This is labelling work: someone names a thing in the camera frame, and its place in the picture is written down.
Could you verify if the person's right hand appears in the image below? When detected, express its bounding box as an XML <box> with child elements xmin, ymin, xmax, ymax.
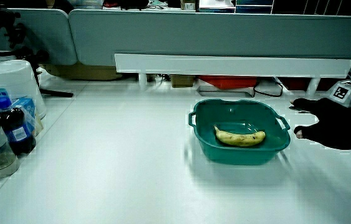
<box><xmin>289</xmin><ymin>80</ymin><xmax>351</xmax><ymax>151</ymax></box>

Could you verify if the yellow banana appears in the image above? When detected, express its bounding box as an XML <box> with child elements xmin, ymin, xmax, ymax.
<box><xmin>213</xmin><ymin>125</ymin><xmax>266</xmax><ymax>147</ymax></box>

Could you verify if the teal plastic plate basin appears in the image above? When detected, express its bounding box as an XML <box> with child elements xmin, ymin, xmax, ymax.
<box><xmin>188</xmin><ymin>98</ymin><xmax>291</xmax><ymax>166</ymax></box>

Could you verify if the dark red box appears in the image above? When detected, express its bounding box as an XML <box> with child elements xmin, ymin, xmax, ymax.
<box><xmin>278</xmin><ymin>77</ymin><xmax>335</xmax><ymax>92</ymax></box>

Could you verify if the white desk shelf riser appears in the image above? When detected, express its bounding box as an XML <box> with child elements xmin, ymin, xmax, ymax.
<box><xmin>114</xmin><ymin>53</ymin><xmax>351</xmax><ymax>96</ymax></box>

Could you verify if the dark blue background box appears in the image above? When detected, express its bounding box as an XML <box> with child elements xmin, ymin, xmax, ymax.
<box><xmin>235</xmin><ymin>0</ymin><xmax>274</xmax><ymax>14</ymax></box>

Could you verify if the small olive box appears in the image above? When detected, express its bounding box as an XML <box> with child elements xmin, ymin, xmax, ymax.
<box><xmin>171</xmin><ymin>74</ymin><xmax>196</xmax><ymax>88</ymax></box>

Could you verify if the wide grey partition panel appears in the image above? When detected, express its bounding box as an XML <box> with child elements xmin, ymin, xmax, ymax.
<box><xmin>68</xmin><ymin>9</ymin><xmax>351</xmax><ymax>73</ymax></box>

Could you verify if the white background box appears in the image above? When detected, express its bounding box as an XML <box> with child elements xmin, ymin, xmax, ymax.
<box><xmin>198</xmin><ymin>0</ymin><xmax>236</xmax><ymax>14</ymax></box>

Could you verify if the brown cardboard box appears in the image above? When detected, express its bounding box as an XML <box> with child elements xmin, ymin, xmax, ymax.
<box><xmin>40</xmin><ymin>62</ymin><xmax>123</xmax><ymax>81</ymax></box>

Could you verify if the rounded grey partition panel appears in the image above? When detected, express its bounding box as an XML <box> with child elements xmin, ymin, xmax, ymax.
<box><xmin>0</xmin><ymin>7</ymin><xmax>78</xmax><ymax>66</ymax></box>

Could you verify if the blue carton box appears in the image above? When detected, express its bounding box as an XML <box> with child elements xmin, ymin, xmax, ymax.
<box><xmin>12</xmin><ymin>97</ymin><xmax>44</xmax><ymax>136</ymax></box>

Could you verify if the dark soda bottle blue cap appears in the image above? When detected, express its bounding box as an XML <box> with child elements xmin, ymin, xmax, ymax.
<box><xmin>0</xmin><ymin>96</ymin><xmax>37</xmax><ymax>156</ymax></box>

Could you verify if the white plastic bucket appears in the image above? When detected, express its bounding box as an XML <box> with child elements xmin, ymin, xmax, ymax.
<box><xmin>0</xmin><ymin>59</ymin><xmax>47</xmax><ymax>119</ymax></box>

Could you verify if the black cable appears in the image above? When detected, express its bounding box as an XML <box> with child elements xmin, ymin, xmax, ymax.
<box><xmin>252</xmin><ymin>78</ymin><xmax>284</xmax><ymax>98</ymax></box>

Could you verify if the black camera stand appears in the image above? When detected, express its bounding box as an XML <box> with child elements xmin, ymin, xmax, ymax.
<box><xmin>0</xmin><ymin>5</ymin><xmax>75</xmax><ymax>98</ymax></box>

